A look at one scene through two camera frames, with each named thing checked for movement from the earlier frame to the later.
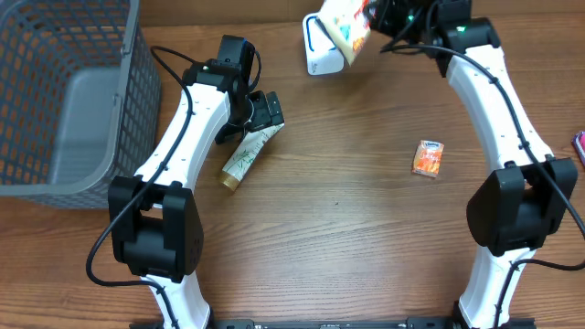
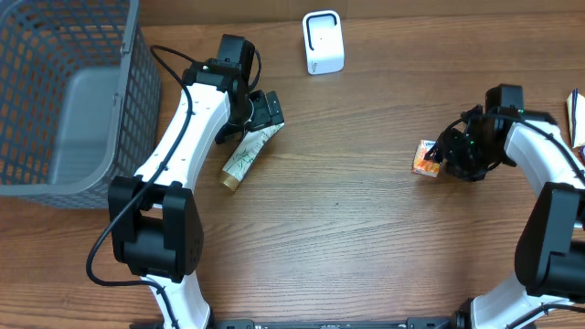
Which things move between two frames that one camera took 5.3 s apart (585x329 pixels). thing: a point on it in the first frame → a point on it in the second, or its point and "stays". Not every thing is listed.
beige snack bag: [348, 24] → [576, 113]
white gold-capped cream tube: [243, 157] stays
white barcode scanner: [324, 55] stays
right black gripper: [379, 16] → [451, 150]
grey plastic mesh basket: [80, 106] stays
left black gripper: [269, 112] stays
